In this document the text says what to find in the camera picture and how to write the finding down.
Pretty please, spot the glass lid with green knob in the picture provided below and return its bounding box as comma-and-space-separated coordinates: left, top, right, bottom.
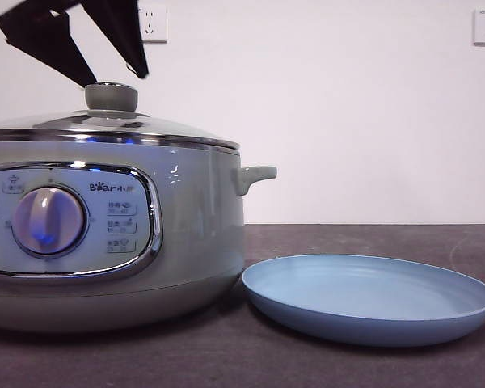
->
0, 82, 241, 151

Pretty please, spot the pale green electric steamer pot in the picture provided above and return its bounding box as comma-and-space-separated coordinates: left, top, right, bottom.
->
0, 135, 278, 335

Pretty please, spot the blue round plate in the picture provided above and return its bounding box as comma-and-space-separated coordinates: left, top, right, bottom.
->
241, 253, 485, 348

